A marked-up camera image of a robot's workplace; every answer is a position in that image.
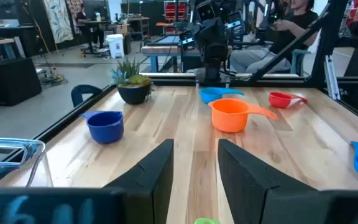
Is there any black chair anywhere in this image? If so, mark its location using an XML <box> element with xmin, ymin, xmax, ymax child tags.
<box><xmin>70</xmin><ymin>84</ymin><xmax>103</xmax><ymax>108</ymax></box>

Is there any red measuring cup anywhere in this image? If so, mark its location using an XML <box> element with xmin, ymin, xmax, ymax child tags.
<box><xmin>268</xmin><ymin>91</ymin><xmax>308</xmax><ymax>109</ymax></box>

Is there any person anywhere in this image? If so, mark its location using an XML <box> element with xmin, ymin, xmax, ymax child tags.
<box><xmin>75</xmin><ymin>2</ymin><xmax>105</xmax><ymax>47</ymax></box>
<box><xmin>230</xmin><ymin>0</ymin><xmax>320</xmax><ymax>74</ymax></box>

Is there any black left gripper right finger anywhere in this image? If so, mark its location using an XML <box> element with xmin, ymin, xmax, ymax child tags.
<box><xmin>218</xmin><ymin>139</ymin><xmax>358</xmax><ymax>224</ymax></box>

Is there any teal blue measuring cup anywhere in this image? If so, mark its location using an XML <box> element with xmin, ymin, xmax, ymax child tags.
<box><xmin>198</xmin><ymin>86</ymin><xmax>245</xmax><ymax>105</ymax></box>

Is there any silver aluminium extrusion piece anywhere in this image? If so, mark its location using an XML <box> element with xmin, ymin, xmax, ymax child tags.
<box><xmin>323</xmin><ymin>55</ymin><xmax>341</xmax><ymax>100</ymax></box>

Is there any black cabinet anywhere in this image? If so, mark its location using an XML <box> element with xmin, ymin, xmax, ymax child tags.
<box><xmin>0</xmin><ymin>57</ymin><xmax>43</xmax><ymax>107</ymax></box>

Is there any teal chair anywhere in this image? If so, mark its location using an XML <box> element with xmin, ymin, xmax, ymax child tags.
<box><xmin>290</xmin><ymin>49</ymin><xmax>311</xmax><ymax>77</ymax></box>

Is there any white waste bin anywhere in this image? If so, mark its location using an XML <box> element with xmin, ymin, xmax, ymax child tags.
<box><xmin>106</xmin><ymin>34</ymin><xmax>125</xmax><ymax>59</ymax></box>

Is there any stack of colourful cups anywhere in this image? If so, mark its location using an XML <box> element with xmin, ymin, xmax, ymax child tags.
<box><xmin>208</xmin><ymin>98</ymin><xmax>278</xmax><ymax>134</ymax></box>

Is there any floral cloth with green leaves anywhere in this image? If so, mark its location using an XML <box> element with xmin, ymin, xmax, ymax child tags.
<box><xmin>43</xmin><ymin>0</ymin><xmax>75</xmax><ymax>44</ymax></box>

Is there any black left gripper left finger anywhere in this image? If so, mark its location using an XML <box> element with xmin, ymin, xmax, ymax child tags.
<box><xmin>0</xmin><ymin>139</ymin><xmax>175</xmax><ymax>224</ymax></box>

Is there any green measuring cup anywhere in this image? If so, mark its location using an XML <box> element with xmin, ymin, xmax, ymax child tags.
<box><xmin>193</xmin><ymin>217</ymin><xmax>221</xmax><ymax>224</ymax></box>

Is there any blue-legged wooden table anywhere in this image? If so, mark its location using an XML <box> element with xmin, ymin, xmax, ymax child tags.
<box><xmin>140</xmin><ymin>34</ymin><xmax>201</xmax><ymax>73</ymax></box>

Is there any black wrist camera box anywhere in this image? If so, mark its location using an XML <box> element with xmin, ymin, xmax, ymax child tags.
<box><xmin>195</xmin><ymin>1</ymin><xmax>216</xmax><ymax>22</ymax></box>

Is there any succulent plant in black pot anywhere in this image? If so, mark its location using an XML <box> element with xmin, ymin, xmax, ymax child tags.
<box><xmin>110</xmin><ymin>57</ymin><xmax>154</xmax><ymax>105</ymax></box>

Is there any dark blue measuring cup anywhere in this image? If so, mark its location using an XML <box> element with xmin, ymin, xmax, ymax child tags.
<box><xmin>80</xmin><ymin>110</ymin><xmax>125</xmax><ymax>144</ymax></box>

